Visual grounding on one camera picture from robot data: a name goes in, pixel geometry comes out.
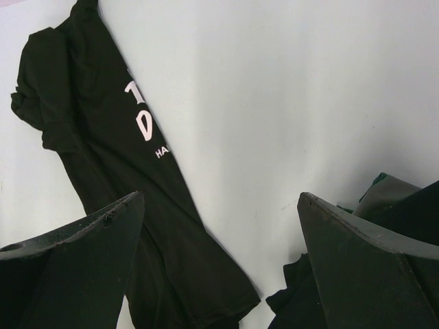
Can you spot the black printed t shirt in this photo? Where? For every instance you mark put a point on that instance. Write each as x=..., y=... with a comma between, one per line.
x=75, y=88

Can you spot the stack of folded black shirts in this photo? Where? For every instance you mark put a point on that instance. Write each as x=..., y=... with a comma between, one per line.
x=391, y=204

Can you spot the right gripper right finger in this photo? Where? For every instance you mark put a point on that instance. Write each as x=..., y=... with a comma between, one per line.
x=368, y=276

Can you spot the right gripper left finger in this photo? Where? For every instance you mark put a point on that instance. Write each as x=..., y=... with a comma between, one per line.
x=74, y=276

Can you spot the green folded shirt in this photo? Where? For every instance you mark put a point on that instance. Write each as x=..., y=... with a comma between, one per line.
x=377, y=180

